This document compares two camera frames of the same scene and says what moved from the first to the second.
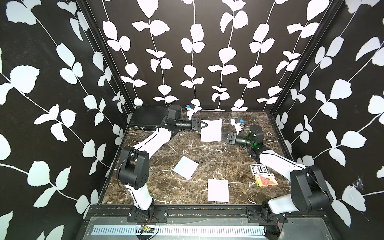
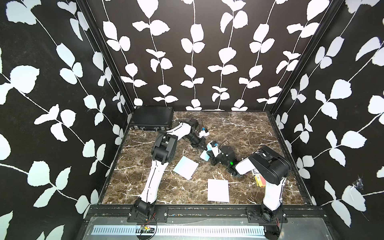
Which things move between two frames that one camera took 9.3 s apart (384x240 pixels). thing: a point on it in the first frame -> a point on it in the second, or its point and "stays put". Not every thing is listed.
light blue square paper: [213, 132] -> [204, 155]
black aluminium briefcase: [148, 117] stays put
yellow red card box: [266, 180] stays put
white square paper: [218, 190] stays put
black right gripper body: [243, 141] -> [219, 159]
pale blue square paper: [186, 168] stays put
